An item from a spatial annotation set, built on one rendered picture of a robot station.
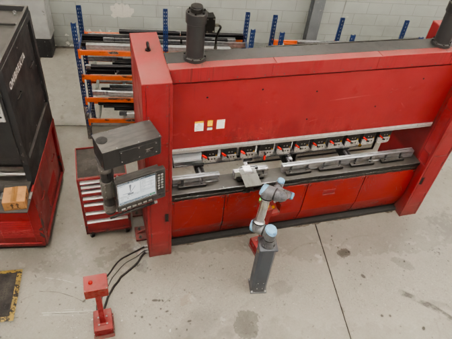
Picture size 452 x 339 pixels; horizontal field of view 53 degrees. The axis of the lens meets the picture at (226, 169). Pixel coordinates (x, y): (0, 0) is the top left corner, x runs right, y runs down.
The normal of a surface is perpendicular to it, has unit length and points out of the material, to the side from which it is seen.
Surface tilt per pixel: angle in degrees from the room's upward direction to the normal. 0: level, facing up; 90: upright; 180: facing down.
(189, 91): 90
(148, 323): 0
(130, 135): 1
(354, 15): 90
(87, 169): 0
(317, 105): 90
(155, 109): 90
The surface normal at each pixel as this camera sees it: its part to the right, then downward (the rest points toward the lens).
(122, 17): 0.10, 0.70
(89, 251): 0.09, -0.72
